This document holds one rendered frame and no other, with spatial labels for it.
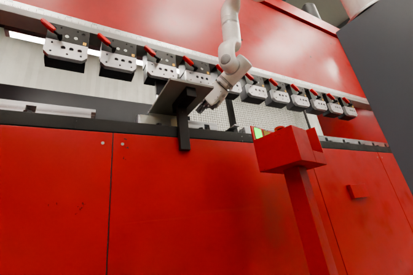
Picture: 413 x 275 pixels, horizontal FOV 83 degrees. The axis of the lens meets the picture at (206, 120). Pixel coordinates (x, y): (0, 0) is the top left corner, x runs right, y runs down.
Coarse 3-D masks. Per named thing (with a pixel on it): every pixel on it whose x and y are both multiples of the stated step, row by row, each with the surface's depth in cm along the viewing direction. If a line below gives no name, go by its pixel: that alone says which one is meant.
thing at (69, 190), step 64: (0, 128) 62; (0, 192) 57; (64, 192) 63; (128, 192) 71; (192, 192) 81; (256, 192) 95; (320, 192) 113; (384, 192) 141; (0, 256) 52; (64, 256) 58; (128, 256) 64; (192, 256) 72; (256, 256) 83; (384, 256) 116
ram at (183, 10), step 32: (32, 0) 95; (64, 0) 102; (96, 0) 111; (128, 0) 121; (160, 0) 134; (192, 0) 149; (224, 0) 168; (96, 32) 103; (128, 32) 112; (160, 32) 123; (192, 32) 135; (256, 32) 170; (288, 32) 196; (320, 32) 230; (256, 64) 153; (288, 64) 173; (320, 64) 199
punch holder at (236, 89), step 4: (216, 68) 132; (212, 72) 136; (216, 72) 131; (220, 72) 132; (212, 76) 135; (216, 76) 131; (212, 80) 135; (236, 84) 134; (240, 84) 135; (232, 88) 131; (236, 88) 132; (240, 88) 134; (228, 92) 130; (232, 92) 131; (236, 92) 131; (228, 96) 134; (232, 96) 135; (236, 96) 136
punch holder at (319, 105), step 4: (308, 92) 171; (320, 92) 178; (308, 96) 171; (312, 96) 169; (316, 96) 172; (312, 100) 167; (316, 100) 169; (320, 100) 173; (312, 104) 167; (316, 104) 167; (320, 104) 170; (324, 104) 173; (308, 108) 170; (312, 108) 167; (316, 108) 166; (320, 108) 167; (324, 108) 170; (308, 112) 170; (312, 112) 171; (316, 112) 172; (320, 112) 173
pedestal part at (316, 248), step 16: (288, 176) 81; (304, 176) 79; (304, 192) 76; (304, 208) 75; (304, 224) 74; (320, 224) 74; (304, 240) 73; (320, 240) 70; (320, 256) 69; (320, 272) 68; (336, 272) 69
